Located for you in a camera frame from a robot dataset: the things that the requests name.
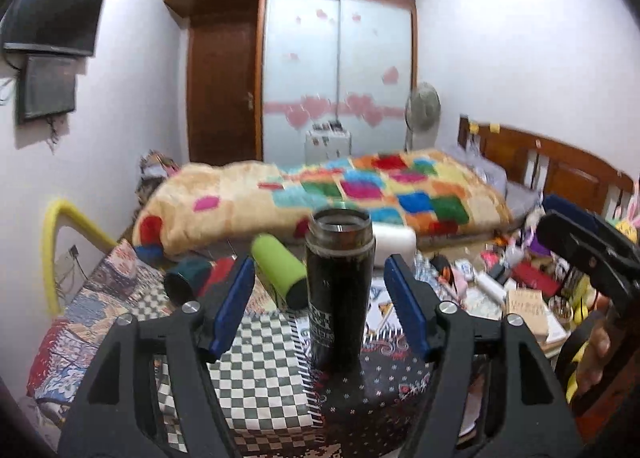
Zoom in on black HAOBEI thermos cup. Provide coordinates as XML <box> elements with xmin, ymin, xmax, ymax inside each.
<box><xmin>306</xmin><ymin>204</ymin><xmax>375</xmax><ymax>376</ymax></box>

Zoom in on dark teal cup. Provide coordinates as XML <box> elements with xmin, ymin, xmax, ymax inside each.
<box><xmin>163</xmin><ymin>258</ymin><xmax>213</xmax><ymax>306</ymax></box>

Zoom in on white thermos cup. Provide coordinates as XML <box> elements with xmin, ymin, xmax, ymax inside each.
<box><xmin>372</xmin><ymin>222</ymin><xmax>416</xmax><ymax>268</ymax></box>

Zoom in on red thermos cup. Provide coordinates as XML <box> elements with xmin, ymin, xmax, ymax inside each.
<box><xmin>198</xmin><ymin>256</ymin><xmax>235</xmax><ymax>296</ymax></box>

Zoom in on green cup black base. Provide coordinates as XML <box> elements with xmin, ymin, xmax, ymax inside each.
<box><xmin>250</xmin><ymin>234</ymin><xmax>308</xmax><ymax>311</ymax></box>

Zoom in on person's right hand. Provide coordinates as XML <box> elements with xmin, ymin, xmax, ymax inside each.
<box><xmin>576</xmin><ymin>319</ymin><xmax>611</xmax><ymax>394</ymax></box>

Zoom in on grey pillow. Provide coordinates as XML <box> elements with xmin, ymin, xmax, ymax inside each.
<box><xmin>440</xmin><ymin>144</ymin><xmax>541</xmax><ymax>220</ymax></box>

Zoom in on yellow duck plush toy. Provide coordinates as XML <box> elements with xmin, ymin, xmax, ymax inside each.
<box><xmin>614</xmin><ymin>202</ymin><xmax>639</xmax><ymax>244</ymax></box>

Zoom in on wooden bed headboard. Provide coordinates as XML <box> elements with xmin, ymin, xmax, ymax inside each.
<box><xmin>458</xmin><ymin>116</ymin><xmax>634</xmax><ymax>218</ymax></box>

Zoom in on cardboard box with writing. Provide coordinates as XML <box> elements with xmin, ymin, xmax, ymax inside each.
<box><xmin>506</xmin><ymin>288</ymin><xmax>568</xmax><ymax>344</ymax></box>

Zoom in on colourful patchwork blanket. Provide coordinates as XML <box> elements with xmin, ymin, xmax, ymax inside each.
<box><xmin>132</xmin><ymin>149</ymin><xmax>513</xmax><ymax>256</ymax></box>

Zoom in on standing electric fan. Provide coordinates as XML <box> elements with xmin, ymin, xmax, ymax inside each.
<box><xmin>405</xmin><ymin>82</ymin><xmax>442</xmax><ymax>152</ymax></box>

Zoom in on white appliance box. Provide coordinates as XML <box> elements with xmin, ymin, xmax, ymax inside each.
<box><xmin>304</xmin><ymin>123</ymin><xmax>352</xmax><ymax>164</ymax></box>

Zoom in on frosted wardrobe sliding doors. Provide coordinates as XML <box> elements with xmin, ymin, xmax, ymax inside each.
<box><xmin>262</xmin><ymin>0</ymin><xmax>412</xmax><ymax>166</ymax></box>

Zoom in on brown wooden door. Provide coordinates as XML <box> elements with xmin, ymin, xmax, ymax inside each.
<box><xmin>186</xmin><ymin>0</ymin><xmax>259</xmax><ymax>166</ymax></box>

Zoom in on yellow padded chair rail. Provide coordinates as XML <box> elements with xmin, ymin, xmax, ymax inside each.
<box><xmin>41</xmin><ymin>197</ymin><xmax>120</xmax><ymax>316</ymax></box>

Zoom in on small wall monitor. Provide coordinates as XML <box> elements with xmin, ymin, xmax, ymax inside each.
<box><xmin>16</xmin><ymin>55</ymin><xmax>77</xmax><ymax>124</ymax></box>

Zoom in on wall mounted television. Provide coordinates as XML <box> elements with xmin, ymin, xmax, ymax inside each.
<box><xmin>2</xmin><ymin>0</ymin><xmax>104</xmax><ymax>57</ymax></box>

